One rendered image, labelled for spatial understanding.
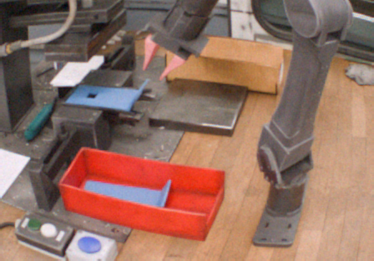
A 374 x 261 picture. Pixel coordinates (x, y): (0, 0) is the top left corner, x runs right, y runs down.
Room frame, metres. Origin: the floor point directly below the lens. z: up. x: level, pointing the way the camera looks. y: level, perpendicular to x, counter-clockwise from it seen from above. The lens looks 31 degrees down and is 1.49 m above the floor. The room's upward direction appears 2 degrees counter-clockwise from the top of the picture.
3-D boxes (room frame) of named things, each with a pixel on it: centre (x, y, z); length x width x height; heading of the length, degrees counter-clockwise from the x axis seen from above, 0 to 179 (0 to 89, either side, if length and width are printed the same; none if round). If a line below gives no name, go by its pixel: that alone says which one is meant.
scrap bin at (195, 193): (0.71, 0.08, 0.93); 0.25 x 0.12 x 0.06; 73
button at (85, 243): (0.57, 0.15, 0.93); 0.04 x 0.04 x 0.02
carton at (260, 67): (1.17, -0.10, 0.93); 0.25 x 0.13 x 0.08; 73
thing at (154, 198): (0.72, 0.11, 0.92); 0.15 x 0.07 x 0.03; 80
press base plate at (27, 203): (1.00, 0.25, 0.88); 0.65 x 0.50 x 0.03; 163
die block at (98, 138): (0.95, 0.18, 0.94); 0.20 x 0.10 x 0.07; 163
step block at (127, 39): (1.20, 0.14, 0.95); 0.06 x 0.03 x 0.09; 163
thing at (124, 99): (0.93, 0.15, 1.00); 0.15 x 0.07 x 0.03; 73
